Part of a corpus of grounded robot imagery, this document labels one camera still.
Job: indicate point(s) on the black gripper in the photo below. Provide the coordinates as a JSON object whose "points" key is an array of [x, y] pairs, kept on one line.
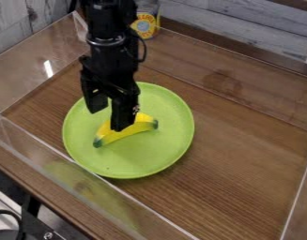
{"points": [[107, 78]]}

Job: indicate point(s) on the yellow toy banana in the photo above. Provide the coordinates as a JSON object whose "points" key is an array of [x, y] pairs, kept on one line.
{"points": [[106, 135]]}

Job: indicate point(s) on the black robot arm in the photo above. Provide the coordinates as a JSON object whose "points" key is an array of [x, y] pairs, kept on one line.
{"points": [[110, 18]]}

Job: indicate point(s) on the green round plate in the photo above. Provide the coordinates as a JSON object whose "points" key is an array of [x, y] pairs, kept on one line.
{"points": [[145, 153]]}

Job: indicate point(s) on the yellow labelled tin can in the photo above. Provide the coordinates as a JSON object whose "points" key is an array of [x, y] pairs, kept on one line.
{"points": [[147, 23]]}

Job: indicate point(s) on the clear acrylic enclosure walls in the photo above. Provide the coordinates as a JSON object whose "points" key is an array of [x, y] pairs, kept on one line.
{"points": [[237, 188]]}

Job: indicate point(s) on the black metal table bracket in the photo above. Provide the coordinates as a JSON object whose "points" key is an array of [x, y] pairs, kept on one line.
{"points": [[35, 229]]}

